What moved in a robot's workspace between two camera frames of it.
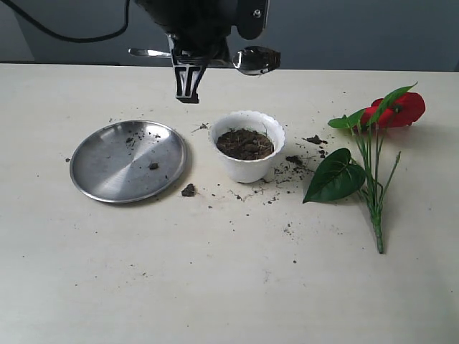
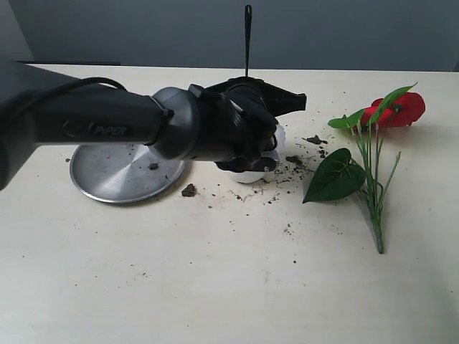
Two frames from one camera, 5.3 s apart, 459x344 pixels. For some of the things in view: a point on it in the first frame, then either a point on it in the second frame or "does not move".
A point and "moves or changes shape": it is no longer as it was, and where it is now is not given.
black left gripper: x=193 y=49 → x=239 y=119
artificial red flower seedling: x=343 y=174 does not move
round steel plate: x=128 y=161 does not move
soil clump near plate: x=189 y=190 does not move
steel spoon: x=251 y=60 moves or changes shape
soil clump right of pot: x=295 y=158 does not move
